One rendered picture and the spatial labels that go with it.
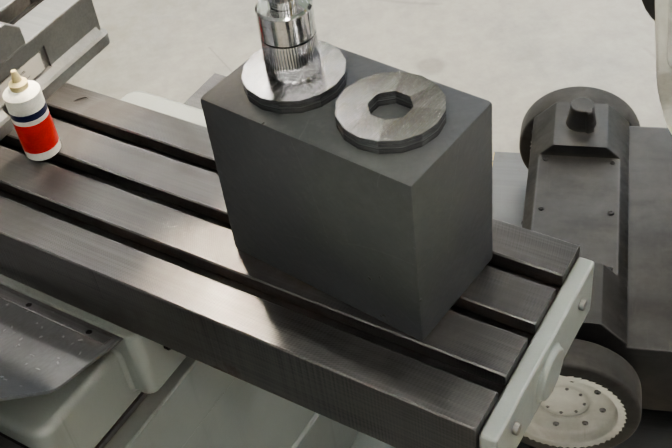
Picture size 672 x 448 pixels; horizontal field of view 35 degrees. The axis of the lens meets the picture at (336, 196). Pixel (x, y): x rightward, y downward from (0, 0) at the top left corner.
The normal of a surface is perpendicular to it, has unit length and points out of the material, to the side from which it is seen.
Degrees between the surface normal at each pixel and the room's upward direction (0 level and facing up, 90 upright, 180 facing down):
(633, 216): 0
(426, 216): 90
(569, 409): 90
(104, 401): 90
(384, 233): 90
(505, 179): 0
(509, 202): 0
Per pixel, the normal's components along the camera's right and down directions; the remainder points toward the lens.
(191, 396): 0.85, 0.28
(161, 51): -0.11, -0.73
